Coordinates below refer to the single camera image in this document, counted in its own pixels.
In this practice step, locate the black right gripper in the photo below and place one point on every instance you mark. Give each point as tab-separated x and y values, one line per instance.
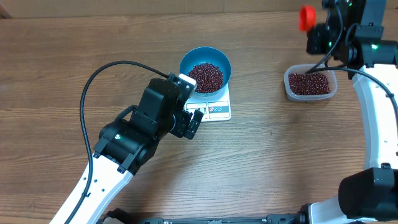
314	39

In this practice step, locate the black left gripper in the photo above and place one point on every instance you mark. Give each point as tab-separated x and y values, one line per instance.
181	129

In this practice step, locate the red plastic measuring scoop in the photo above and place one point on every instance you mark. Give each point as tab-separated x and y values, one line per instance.
307	18

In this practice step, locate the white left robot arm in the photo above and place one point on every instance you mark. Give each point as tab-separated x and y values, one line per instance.
127	143

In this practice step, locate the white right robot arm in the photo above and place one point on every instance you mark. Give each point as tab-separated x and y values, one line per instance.
352	34

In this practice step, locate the white digital kitchen scale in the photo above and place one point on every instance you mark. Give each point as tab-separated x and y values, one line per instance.
214	106

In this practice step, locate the red beans in bowl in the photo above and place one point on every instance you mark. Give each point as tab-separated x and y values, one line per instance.
208	76

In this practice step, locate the blue metal bowl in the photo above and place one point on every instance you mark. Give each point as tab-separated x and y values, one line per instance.
203	55

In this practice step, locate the red beans in container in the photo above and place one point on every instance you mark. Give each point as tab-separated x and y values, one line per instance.
309	84

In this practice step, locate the clear plastic bean container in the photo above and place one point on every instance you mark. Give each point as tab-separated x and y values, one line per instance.
307	98

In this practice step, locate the beige cardboard back panel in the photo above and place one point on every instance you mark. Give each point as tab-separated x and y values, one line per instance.
83	8

